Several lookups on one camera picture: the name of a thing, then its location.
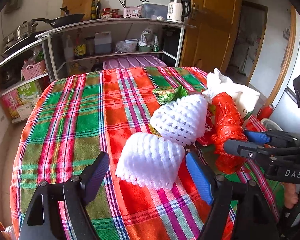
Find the purple lid storage bin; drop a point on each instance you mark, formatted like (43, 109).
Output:
(124, 62)

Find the green snack wrapper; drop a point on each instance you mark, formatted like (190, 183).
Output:
(165, 96)

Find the white foam net front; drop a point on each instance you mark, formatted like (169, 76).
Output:
(149, 160)

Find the white electric kettle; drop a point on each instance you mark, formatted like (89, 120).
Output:
(178, 10)

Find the white bag-lined trash bin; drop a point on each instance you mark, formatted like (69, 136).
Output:
(246, 101)

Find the white plastic bag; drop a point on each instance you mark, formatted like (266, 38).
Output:
(218, 83)

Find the clear plastic storage box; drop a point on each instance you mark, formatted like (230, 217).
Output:
(154, 11)

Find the dark liquid plastic jug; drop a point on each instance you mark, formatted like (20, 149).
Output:
(102, 42)

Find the wooden cutting board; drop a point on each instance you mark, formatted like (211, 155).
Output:
(79, 7)

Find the steel steamer pot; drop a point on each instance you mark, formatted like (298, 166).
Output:
(23, 30)

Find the soy sauce bottle yellow label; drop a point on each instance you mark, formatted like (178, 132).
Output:
(80, 46)

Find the black frying pan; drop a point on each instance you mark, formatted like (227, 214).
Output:
(62, 20)

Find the right hand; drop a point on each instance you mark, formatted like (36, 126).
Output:
(290, 195)

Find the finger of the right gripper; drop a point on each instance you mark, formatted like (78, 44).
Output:
(262, 137)
(251, 149)

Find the green milk carton box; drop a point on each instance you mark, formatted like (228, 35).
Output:
(29, 93)

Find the red plastic bag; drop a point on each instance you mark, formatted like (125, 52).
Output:
(227, 125)

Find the metal kitchen shelf unit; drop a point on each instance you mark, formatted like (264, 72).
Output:
(56, 53)

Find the pink utensil holder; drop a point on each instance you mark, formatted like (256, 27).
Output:
(132, 12)

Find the white foam net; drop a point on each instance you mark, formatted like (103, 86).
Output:
(181, 121)
(149, 160)

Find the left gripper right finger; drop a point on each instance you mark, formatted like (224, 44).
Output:
(254, 219)

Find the pink woven basket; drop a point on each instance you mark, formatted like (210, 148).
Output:
(30, 71)

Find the plaid tablecloth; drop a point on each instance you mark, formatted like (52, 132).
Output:
(78, 117)

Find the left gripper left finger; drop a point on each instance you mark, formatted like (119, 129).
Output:
(43, 218)

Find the wooden door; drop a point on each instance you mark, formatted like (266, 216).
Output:
(209, 43)

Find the red bottle on floor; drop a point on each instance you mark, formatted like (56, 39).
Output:
(265, 112)

